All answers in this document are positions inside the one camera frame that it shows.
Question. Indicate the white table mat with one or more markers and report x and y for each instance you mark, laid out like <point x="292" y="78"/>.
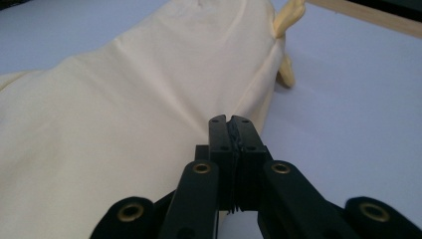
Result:
<point x="348" y="99"/>

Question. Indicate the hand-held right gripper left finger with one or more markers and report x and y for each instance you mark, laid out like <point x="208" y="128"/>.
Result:
<point x="199" y="199"/>

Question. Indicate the cream pants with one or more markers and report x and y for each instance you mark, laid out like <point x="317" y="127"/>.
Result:
<point x="116" y="116"/>

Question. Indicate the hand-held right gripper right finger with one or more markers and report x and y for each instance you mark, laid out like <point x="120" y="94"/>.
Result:
<point x="285" y="199"/>

